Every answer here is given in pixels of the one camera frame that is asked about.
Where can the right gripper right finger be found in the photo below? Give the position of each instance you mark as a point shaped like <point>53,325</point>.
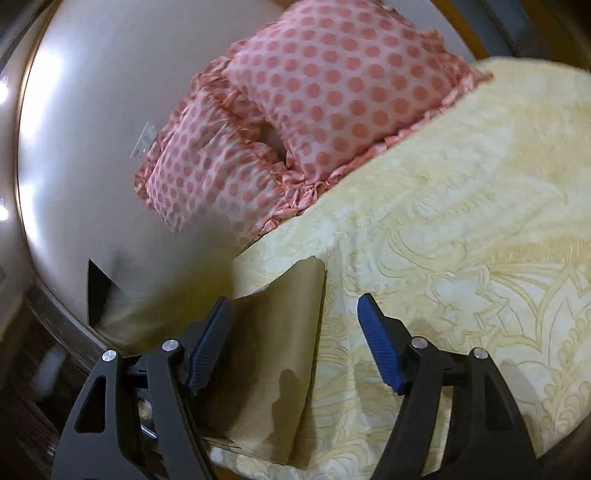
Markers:
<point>487,436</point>

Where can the pink polka dot pillow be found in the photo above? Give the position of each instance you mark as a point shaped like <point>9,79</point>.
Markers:
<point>210,161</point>
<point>340,81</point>

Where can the beige khaki pants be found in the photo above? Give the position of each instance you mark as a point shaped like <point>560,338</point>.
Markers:
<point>256,395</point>

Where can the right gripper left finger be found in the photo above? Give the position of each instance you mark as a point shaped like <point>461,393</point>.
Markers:
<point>133,417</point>

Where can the yellow patterned bedsheet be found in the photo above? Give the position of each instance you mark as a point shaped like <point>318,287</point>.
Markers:
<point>473,230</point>

